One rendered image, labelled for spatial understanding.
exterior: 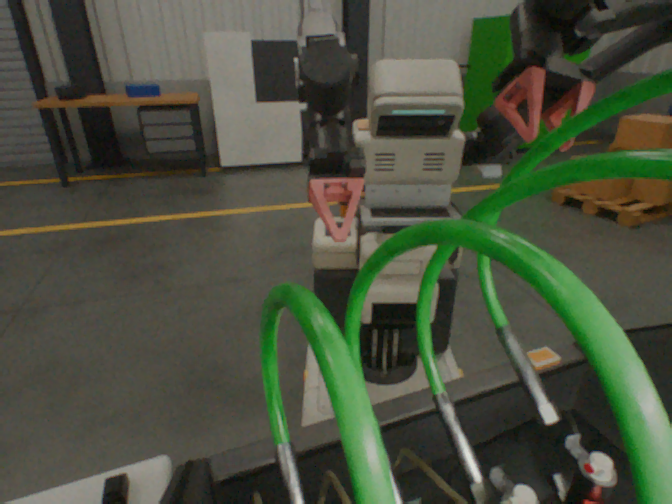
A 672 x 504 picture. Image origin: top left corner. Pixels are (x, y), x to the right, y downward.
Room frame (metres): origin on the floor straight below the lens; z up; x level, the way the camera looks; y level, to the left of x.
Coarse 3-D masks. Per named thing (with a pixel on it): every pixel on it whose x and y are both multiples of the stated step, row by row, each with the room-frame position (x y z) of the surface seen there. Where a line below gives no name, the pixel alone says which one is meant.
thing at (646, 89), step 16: (656, 80) 0.27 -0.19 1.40; (608, 96) 0.30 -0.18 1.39; (624, 96) 0.29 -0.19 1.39; (640, 96) 0.28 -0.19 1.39; (656, 96) 0.28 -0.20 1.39; (592, 112) 0.31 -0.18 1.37; (608, 112) 0.30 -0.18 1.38; (560, 128) 0.33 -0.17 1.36; (576, 128) 0.32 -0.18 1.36; (544, 144) 0.34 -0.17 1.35; (560, 144) 0.33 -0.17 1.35; (528, 160) 0.35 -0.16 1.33; (512, 176) 0.37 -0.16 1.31; (480, 256) 0.39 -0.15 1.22; (480, 272) 0.38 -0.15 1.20; (496, 304) 0.36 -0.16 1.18; (496, 320) 0.35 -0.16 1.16
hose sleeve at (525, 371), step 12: (504, 336) 0.34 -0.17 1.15; (516, 336) 0.34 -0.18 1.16; (504, 348) 0.33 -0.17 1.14; (516, 348) 0.33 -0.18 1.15; (516, 360) 0.32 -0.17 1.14; (528, 360) 0.32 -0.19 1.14; (516, 372) 0.31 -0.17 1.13; (528, 372) 0.31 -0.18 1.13; (528, 384) 0.30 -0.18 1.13; (540, 384) 0.30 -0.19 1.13; (528, 396) 0.30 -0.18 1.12; (540, 396) 0.29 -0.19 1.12
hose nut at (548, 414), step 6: (552, 402) 0.29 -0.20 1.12; (534, 408) 0.29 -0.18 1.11; (540, 408) 0.28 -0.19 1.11; (546, 408) 0.28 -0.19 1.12; (552, 408) 0.28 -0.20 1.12; (534, 414) 0.28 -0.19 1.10; (540, 414) 0.28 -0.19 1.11; (546, 414) 0.28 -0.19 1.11; (552, 414) 0.28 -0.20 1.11; (558, 414) 0.28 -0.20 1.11; (540, 420) 0.28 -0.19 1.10; (546, 420) 0.27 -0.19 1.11; (552, 420) 0.27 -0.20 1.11
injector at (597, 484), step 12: (588, 456) 0.24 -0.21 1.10; (576, 468) 0.24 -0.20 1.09; (612, 468) 0.23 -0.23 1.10; (552, 480) 0.25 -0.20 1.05; (564, 480) 0.25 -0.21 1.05; (576, 480) 0.23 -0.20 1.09; (588, 480) 0.22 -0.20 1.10; (612, 480) 0.22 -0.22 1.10; (564, 492) 0.24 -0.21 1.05; (576, 492) 0.23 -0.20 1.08; (588, 492) 0.22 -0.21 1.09; (600, 492) 0.22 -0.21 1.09
